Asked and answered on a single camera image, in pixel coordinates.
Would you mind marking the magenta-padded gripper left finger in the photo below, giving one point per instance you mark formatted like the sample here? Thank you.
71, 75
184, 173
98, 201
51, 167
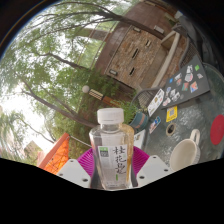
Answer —
73, 171

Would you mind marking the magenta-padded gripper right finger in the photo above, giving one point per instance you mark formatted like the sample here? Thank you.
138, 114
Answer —
153, 169

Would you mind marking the clear drink bottle white cap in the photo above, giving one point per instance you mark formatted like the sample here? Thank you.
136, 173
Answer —
111, 150

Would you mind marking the orange canopy tent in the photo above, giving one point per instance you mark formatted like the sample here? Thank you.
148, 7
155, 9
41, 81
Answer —
58, 156

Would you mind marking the white ribbed mug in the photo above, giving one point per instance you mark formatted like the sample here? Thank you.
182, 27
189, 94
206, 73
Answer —
185, 155

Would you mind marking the small tape roll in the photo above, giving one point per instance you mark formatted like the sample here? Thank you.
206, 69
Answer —
170, 129

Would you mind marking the small blue sticker card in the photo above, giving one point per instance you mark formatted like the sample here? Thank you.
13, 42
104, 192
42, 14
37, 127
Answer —
155, 124

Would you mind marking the green plant in blue pot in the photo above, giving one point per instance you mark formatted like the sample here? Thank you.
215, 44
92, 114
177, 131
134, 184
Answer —
136, 118

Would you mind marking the yellow square card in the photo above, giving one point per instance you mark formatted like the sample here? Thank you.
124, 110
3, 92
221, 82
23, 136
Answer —
171, 114

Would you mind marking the white sticker sheet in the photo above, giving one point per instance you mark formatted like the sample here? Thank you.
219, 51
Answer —
155, 102

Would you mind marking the flat round red coaster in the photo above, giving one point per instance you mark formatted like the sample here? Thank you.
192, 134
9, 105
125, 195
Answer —
218, 130

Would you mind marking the black laptop with stickers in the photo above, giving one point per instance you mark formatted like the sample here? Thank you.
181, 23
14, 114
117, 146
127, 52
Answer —
191, 80

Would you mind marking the striped wooden lamp post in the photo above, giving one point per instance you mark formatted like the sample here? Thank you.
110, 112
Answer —
100, 96

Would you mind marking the black wall lantern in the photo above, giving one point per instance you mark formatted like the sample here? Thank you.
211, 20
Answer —
113, 72
137, 29

